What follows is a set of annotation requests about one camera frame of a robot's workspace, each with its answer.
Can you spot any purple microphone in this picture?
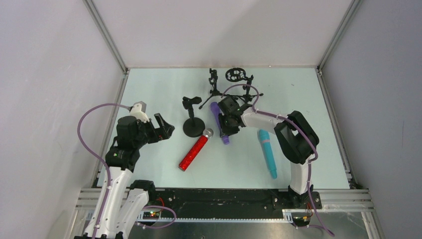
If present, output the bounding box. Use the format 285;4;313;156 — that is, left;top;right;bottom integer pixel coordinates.
210;102;230;145

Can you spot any red glitter microphone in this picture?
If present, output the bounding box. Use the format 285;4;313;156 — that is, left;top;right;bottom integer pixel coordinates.
179;128;213;171

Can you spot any black tripod shock-mount stand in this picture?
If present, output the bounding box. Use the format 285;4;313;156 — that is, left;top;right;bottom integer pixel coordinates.
225;67;264;103

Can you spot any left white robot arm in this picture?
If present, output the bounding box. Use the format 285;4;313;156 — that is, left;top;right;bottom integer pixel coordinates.
81;113;175;239

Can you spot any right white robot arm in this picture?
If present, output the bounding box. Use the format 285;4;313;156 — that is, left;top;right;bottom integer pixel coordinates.
217;97;319;207

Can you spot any round base mic stand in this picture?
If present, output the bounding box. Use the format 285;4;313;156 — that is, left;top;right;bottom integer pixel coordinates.
182;97;205;137

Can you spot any black tripod clip stand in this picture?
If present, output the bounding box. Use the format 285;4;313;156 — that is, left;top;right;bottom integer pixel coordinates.
199;68;223;110

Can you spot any teal microphone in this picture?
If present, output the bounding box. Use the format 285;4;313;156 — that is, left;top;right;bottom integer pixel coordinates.
258;129;278;179

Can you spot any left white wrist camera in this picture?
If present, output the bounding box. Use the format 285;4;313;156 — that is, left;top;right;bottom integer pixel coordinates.
129;101;150;123

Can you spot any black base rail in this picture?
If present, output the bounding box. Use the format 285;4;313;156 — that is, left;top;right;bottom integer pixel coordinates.
148;188;322;220

